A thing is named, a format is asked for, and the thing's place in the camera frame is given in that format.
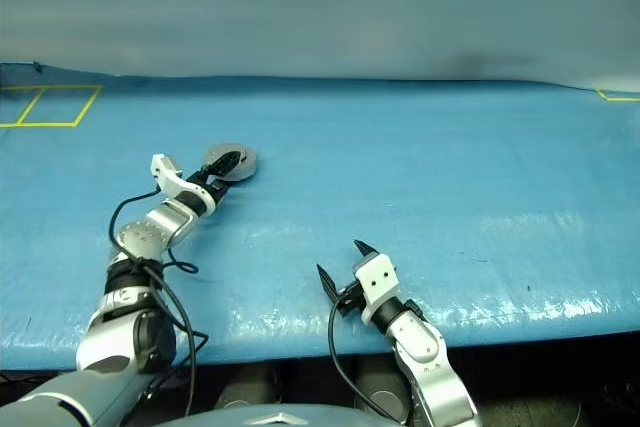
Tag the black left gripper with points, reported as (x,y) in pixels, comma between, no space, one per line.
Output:
(204,181)

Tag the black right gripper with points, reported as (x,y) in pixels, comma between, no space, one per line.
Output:
(352,299)

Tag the silver motor stator copper windings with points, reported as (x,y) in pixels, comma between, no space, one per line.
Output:
(247,169)

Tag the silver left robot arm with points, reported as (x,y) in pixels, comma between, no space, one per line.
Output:
(145,234)

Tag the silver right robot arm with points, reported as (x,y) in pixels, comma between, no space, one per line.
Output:
(425,342)

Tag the grey rounded cylinder under table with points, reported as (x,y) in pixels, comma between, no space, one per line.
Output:
(245,392)
(382,394)

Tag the blue plastic table cover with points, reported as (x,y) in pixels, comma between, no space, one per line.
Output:
(450,172)

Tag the grey robot torso with emblem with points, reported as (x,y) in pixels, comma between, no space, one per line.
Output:
(280,419)

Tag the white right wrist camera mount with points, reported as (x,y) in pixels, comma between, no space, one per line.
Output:
(377,282)

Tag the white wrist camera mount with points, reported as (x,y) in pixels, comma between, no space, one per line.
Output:
(167,177)
(377,282)

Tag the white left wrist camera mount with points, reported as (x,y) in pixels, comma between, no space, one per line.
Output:
(167,177)

